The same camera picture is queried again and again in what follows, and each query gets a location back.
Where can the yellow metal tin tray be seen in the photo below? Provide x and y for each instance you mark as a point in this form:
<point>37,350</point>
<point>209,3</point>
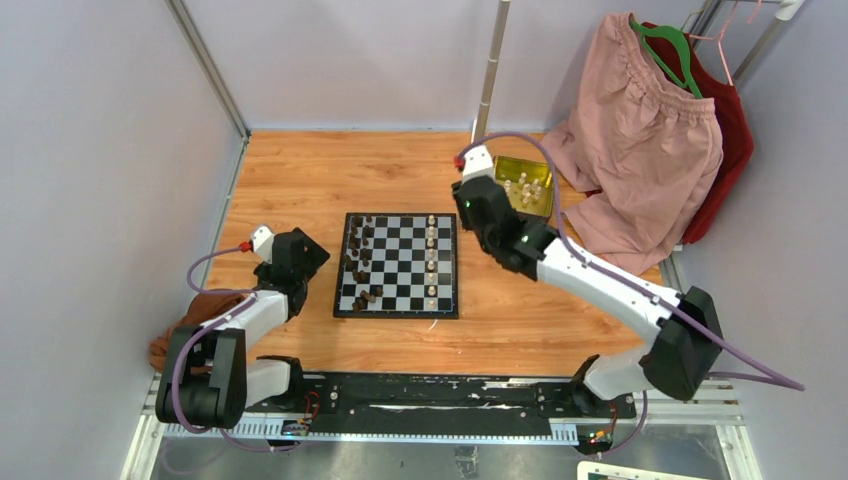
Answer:
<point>528,185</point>

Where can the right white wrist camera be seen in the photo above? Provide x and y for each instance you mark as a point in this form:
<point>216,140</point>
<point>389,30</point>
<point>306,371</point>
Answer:
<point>476,162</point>

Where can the brown crumpled cloth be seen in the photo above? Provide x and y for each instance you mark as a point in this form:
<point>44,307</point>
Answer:
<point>203,307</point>

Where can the pink wire hanger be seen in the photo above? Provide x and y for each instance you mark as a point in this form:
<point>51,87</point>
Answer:
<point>725,36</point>

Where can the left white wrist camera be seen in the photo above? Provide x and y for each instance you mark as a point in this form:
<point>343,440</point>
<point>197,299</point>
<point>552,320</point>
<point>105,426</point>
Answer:
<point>260,243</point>

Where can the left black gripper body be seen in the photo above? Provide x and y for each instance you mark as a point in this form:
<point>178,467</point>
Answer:
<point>314,259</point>

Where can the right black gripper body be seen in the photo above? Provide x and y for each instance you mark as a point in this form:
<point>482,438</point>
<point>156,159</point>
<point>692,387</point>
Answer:
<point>486,242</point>

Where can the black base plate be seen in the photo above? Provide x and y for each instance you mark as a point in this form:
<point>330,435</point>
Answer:
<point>440,406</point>

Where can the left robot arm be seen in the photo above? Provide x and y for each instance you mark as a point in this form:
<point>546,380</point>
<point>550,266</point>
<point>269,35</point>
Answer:
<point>207,381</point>

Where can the black white chess board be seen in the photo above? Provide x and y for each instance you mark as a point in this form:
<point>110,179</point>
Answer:
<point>383,267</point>

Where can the silver rack pole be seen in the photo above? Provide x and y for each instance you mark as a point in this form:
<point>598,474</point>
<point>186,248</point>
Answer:
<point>480,122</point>

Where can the pink hanging garment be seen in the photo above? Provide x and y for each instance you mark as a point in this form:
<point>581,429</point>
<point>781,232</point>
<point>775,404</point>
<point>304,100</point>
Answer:
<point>645,151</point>

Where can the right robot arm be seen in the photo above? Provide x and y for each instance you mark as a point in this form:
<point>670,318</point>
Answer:
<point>680,331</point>

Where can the red hanging garment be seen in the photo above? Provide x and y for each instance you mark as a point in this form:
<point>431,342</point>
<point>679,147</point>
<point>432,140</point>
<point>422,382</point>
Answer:
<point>737,145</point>

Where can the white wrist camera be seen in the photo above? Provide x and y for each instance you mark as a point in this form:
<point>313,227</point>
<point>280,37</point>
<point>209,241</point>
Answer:
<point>476,162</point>
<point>260,243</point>

